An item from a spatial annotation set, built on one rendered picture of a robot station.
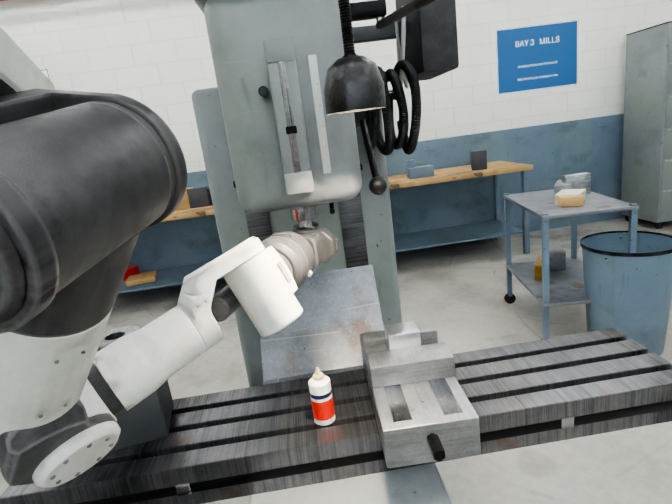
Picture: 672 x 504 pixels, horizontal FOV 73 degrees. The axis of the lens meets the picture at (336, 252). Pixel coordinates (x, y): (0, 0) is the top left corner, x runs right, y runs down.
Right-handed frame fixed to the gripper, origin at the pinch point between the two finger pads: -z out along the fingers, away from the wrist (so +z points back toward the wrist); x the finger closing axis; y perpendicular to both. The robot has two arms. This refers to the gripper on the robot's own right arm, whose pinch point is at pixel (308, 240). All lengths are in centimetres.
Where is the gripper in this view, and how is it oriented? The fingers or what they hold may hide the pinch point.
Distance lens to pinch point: 81.2
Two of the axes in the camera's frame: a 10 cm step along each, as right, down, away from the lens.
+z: -2.3, 2.7, -9.4
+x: -9.7, 0.6, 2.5
